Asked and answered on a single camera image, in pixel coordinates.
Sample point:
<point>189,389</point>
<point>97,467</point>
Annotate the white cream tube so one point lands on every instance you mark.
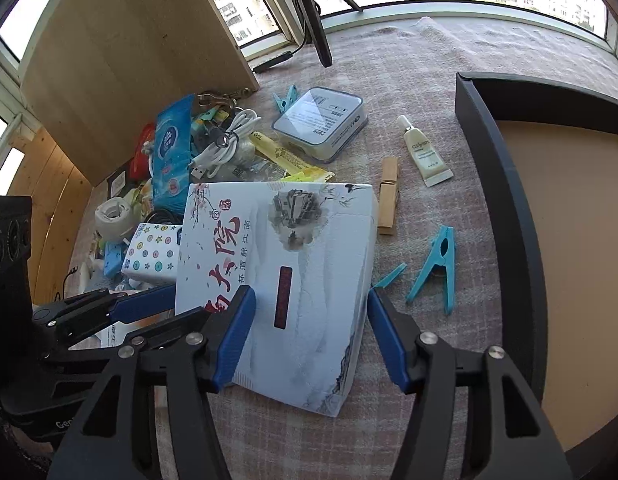
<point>431,166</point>

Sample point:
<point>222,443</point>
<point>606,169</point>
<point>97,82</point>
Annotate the wooden clothespin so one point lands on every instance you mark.
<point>388,196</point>

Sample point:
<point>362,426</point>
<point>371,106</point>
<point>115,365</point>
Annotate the small blue clothespin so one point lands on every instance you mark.
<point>283,103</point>

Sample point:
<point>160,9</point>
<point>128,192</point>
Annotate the white square tin box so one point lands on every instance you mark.
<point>322,122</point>

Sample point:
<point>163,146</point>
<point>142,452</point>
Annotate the wooden board panel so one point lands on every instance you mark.
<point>95,72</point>

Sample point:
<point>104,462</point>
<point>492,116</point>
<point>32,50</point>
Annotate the blue wet wipes pack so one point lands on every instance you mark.
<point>172,155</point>

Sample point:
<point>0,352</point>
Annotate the yellow sachet stick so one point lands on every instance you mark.
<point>296,168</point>

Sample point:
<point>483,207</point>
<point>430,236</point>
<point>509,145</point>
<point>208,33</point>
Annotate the polka dot tissue pack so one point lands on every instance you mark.
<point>152,256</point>

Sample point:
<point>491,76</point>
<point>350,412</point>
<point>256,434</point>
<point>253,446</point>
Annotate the blue music card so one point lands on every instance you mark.
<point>113,258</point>

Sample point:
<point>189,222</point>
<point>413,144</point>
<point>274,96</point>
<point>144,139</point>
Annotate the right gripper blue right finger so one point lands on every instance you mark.
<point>387,337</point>

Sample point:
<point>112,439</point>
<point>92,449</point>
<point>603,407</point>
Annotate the white round mosquito device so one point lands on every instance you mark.
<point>115,220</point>

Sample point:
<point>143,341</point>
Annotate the white painted tissue box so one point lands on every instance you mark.
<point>306,249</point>

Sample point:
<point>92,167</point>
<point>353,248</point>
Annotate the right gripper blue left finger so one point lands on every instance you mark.
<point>228,331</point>

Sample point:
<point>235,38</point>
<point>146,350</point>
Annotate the plaid tablecloth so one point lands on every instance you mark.
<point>405,73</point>

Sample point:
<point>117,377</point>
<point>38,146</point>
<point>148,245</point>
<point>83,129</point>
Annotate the red pouch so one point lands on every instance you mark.
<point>138,168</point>

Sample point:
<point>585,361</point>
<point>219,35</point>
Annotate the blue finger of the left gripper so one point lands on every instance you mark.
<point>139,302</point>

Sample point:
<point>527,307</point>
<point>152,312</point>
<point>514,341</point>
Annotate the blue clothespin large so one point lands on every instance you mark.
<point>440,263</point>

